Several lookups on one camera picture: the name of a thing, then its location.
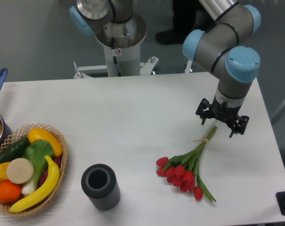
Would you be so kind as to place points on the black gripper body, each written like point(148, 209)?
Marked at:
point(223, 113)

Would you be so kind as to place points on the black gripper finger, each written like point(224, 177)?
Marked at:
point(203, 110)
point(238, 125)

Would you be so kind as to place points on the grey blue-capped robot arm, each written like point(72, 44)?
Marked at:
point(218, 51)

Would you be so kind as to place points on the red tulip bouquet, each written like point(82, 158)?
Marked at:
point(182, 171)

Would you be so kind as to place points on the person's dark shoe and leg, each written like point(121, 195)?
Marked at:
point(188, 15)

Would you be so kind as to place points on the dark grey ribbed vase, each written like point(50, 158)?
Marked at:
point(100, 184)

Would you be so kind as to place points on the red vegetable in basket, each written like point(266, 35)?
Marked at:
point(44, 176)

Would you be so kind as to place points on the yellow banana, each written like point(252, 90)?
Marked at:
point(42, 192)

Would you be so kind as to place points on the green bok choy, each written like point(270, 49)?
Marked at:
point(36, 153)

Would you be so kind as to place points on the green cucumber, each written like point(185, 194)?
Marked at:
point(14, 151)

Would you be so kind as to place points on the beige round disc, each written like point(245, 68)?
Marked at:
point(19, 171)

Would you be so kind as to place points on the orange fruit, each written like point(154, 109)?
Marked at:
point(9, 192)

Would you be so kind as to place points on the woven wicker basket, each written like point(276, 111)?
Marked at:
point(21, 133)

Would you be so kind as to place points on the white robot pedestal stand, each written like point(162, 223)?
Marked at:
point(121, 45)

